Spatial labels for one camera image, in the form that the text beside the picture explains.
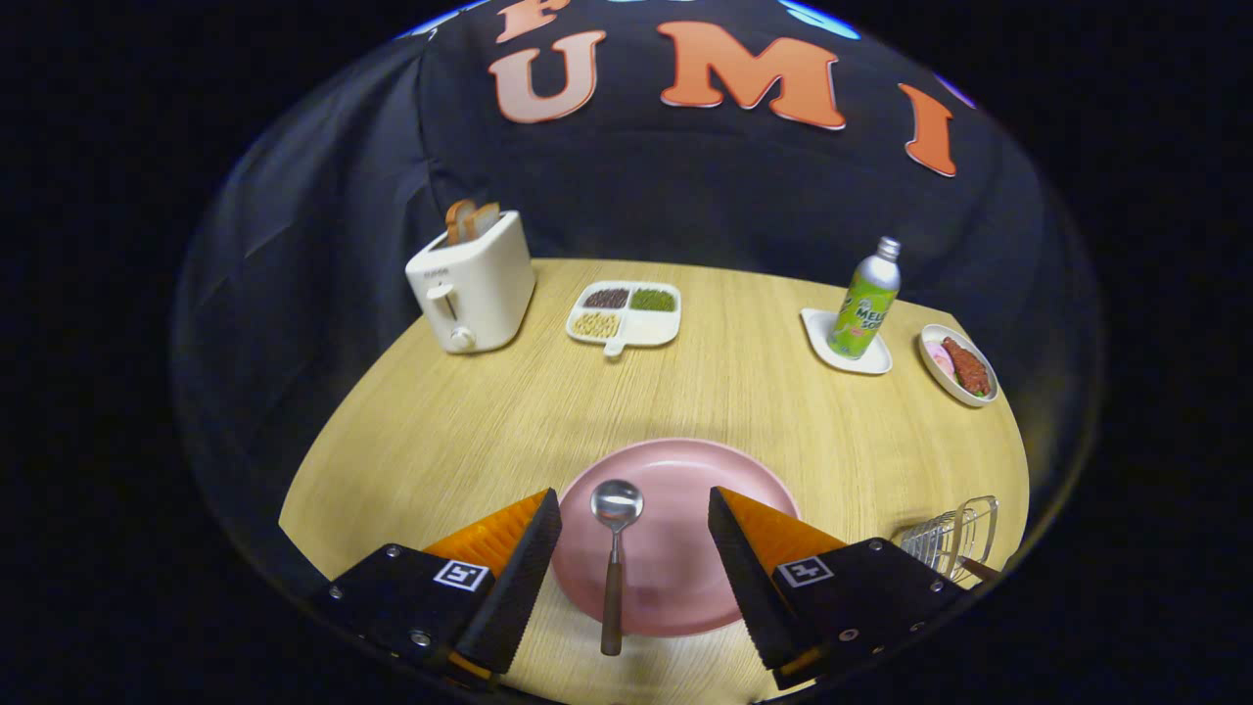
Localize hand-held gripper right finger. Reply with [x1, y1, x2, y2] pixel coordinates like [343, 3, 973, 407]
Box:
[708, 486, 970, 691]

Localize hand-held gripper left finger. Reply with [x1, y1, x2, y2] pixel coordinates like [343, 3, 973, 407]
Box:
[328, 488, 564, 686]

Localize spoon with wooden handle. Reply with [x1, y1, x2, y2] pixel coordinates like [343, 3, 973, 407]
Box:
[590, 479, 645, 657]

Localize pink round plate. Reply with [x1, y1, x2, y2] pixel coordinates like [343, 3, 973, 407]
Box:
[550, 438, 802, 638]

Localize small white square plate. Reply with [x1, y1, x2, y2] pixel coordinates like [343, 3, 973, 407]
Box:
[800, 307, 894, 376]

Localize white divided snack dish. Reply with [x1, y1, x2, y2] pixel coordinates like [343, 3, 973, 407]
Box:
[566, 280, 683, 357]

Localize white oval food bowl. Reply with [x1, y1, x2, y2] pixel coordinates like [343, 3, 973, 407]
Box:
[918, 324, 999, 407]

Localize cream white toaster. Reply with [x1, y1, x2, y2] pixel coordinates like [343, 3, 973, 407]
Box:
[405, 210, 537, 355]

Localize green soda bottle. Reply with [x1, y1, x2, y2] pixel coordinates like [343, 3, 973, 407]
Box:
[827, 236, 903, 360]

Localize red meat pieces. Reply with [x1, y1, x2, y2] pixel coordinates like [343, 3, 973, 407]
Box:
[942, 337, 992, 398]

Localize metal wire basket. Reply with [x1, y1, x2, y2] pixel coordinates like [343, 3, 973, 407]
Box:
[893, 495, 1001, 586]

